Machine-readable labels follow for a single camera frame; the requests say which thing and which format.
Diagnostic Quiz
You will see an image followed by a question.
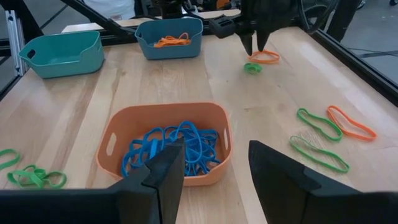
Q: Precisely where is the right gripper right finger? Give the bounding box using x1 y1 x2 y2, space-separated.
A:
248 140 398 224

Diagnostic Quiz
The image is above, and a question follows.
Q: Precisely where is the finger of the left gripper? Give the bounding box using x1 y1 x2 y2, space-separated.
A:
256 32 271 52
239 33 254 57

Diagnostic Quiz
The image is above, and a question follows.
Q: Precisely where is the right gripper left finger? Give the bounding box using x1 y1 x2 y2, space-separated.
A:
0 138 187 224

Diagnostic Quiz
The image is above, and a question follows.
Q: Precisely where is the black orange wheeled machine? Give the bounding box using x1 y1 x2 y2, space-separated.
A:
214 0 234 10

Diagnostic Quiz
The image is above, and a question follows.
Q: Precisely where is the dark teal plastic basket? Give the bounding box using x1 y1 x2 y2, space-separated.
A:
134 17 205 60

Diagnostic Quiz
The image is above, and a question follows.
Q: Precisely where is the orange plastic basket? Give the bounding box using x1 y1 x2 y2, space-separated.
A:
95 102 233 187

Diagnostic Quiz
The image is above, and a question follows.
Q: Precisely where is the bright teal plastic basket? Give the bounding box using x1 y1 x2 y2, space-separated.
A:
18 30 106 79

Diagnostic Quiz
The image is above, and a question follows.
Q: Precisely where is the silver aluminium rail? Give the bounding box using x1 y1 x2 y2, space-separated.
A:
5 9 25 77

